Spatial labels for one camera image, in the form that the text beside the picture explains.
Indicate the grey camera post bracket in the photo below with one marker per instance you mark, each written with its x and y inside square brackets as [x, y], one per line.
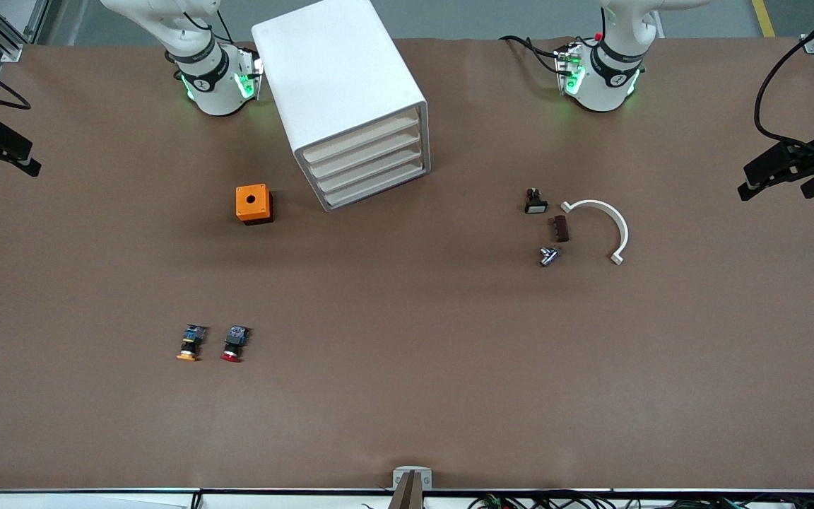
[412, 477]

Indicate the white curved plastic bracket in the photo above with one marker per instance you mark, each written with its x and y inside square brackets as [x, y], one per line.
[619, 226]

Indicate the silver selector switch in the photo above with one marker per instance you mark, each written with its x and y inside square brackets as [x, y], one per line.
[548, 256]

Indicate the dark brown ribbed block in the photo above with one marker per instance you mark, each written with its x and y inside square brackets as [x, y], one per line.
[559, 229]

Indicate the brown paper table cover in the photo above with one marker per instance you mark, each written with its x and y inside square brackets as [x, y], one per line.
[407, 396]

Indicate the orange box with round hole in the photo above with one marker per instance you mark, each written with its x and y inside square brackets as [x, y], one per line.
[253, 205]

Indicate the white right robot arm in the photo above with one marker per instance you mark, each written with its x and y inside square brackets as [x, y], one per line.
[213, 85]

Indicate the orange push button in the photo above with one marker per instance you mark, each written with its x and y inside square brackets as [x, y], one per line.
[190, 345]

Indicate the red push button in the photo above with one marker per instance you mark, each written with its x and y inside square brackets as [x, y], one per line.
[234, 345]

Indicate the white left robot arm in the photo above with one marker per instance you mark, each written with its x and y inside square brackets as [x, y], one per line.
[601, 88]

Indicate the white-faced square push button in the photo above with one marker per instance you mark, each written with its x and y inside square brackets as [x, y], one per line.
[535, 205]

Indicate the white table edge rail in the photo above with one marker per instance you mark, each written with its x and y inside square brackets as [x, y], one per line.
[96, 500]

